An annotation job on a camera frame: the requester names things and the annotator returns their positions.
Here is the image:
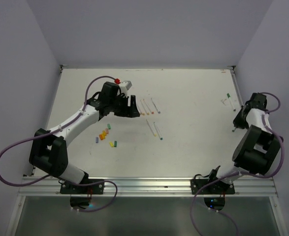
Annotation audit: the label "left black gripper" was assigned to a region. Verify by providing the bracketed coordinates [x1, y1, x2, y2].
[109, 93, 139, 117]

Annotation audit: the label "aluminium front rail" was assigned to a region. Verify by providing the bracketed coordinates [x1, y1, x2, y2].
[18, 177, 277, 197]

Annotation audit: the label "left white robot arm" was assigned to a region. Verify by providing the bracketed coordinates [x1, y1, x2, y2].
[29, 81, 140, 193]

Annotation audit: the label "yellow cap marker front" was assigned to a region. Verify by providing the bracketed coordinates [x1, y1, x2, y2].
[140, 100, 146, 116]

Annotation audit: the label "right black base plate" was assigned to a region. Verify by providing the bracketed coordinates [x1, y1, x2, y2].
[190, 178, 235, 195]

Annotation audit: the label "small yellow cap marker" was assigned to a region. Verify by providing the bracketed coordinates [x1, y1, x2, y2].
[146, 120, 157, 137]

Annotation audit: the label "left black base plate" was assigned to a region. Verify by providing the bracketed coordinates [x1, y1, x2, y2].
[60, 178, 104, 195]

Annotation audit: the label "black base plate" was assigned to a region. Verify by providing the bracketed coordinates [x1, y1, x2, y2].
[60, 178, 104, 195]
[190, 178, 235, 195]

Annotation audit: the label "orange cap marker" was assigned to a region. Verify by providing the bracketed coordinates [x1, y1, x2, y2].
[145, 101, 154, 114]

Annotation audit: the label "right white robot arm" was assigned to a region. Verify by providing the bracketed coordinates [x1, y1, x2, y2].
[206, 92, 283, 193]

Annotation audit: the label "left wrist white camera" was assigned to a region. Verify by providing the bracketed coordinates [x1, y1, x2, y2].
[119, 81, 132, 96]

